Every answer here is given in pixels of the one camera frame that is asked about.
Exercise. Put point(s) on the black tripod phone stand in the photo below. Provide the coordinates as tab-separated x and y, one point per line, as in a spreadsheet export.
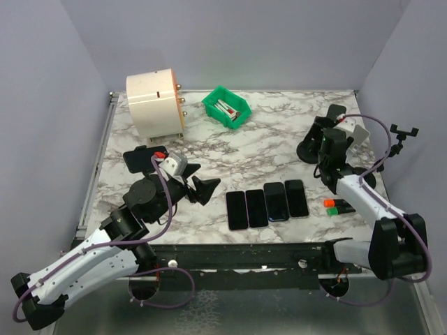
393	150

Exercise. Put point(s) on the phone on left stand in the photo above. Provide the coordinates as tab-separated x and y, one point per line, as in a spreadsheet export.
139	159

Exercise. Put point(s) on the orange cap marker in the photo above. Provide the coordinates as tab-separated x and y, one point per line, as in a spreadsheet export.
335	203

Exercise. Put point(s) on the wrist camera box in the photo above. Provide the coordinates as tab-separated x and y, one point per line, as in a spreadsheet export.
345	124
171	162

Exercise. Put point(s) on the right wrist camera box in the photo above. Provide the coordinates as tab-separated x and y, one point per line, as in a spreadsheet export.
345	124

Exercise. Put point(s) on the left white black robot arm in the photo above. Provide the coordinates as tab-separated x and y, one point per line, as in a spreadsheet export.
119	247

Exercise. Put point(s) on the purple phone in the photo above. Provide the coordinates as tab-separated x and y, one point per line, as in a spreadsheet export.
236	211

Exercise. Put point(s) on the silver phone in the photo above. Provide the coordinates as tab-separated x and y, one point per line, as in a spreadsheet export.
257	213

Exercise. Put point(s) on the black front mounting rail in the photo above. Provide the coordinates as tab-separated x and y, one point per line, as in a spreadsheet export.
240	267

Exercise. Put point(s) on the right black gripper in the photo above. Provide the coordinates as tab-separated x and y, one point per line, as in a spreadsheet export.
323	133

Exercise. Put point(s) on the green plastic bin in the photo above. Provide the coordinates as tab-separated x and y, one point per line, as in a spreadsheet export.
233	100

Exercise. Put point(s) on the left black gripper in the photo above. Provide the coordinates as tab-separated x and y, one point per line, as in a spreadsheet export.
204	189

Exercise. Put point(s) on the dark phone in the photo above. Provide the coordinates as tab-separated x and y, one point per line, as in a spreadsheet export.
296	198

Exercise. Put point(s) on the black phone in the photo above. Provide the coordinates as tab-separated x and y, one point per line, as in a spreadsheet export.
276	202

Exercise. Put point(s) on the green cap marker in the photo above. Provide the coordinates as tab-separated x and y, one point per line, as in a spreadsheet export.
338	210

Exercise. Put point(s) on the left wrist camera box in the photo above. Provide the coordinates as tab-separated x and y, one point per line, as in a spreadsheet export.
171	162

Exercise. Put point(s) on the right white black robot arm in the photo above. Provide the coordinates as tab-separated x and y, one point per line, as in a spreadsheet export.
398	247

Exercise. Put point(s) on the cream cylindrical drum device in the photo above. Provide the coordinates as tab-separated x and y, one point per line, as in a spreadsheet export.
154	104

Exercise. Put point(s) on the white markers in bin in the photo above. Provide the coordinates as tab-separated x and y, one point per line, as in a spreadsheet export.
227	110

